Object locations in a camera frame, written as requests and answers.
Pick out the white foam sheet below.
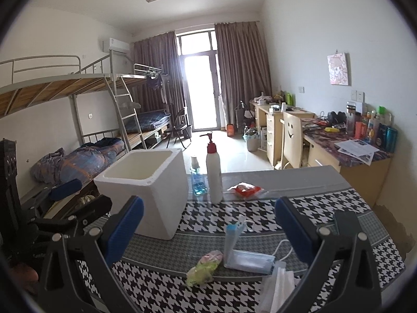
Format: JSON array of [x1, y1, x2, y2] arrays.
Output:
[[256, 261, 298, 312]]

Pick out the blue face mask case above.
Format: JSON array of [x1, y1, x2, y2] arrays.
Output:
[[223, 215, 293, 275]]

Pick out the green plastic bag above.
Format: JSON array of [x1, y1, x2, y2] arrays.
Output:
[[186, 250, 223, 287]]

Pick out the person's hand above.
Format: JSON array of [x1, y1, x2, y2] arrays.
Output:
[[9, 263, 39, 296]]

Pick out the blue orange quilt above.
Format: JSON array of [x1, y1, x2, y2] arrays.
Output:
[[30, 138, 125, 186]]

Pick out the metal bunk bed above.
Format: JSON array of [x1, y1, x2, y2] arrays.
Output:
[[107, 63, 172, 152], [1, 52, 133, 197]]

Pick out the white styrofoam box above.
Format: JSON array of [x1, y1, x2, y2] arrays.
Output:
[[94, 148, 189, 240]]

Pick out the wooden desk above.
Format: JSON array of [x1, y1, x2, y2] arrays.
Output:
[[250, 101, 391, 207]]

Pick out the houndstooth table cloth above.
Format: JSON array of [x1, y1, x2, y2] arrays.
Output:
[[112, 166, 405, 312]]

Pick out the papers on desk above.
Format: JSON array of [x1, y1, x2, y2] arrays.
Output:
[[335, 139, 379, 165]]

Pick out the red snack packet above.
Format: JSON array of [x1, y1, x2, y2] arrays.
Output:
[[227, 182, 264, 200]]

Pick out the black folding chair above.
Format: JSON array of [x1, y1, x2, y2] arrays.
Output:
[[165, 107, 192, 150]]

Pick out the blue liquid sanitizer bottle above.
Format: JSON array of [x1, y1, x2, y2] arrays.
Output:
[[190, 157, 208, 196]]

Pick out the left brown curtain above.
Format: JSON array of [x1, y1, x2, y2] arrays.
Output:
[[131, 31, 185, 116]]

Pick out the brown curtain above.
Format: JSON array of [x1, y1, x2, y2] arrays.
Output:
[[131, 31, 185, 116], [215, 22, 272, 125]]

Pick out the wooden chair smiley face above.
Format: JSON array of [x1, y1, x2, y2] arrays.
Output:
[[281, 112, 304, 169]]

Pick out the white pump bottle red top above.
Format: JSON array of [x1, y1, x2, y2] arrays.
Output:
[[202, 132, 223, 204]]

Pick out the white waste bin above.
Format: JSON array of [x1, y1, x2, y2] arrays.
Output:
[[243, 128, 260, 153]]

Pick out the right brown curtain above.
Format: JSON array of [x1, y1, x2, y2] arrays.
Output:
[[215, 22, 272, 125]]

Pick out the wall air conditioner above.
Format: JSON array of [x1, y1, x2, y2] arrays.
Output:
[[102, 38, 130, 54]]

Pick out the pink wall picture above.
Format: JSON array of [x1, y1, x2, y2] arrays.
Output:
[[327, 52, 349, 86]]

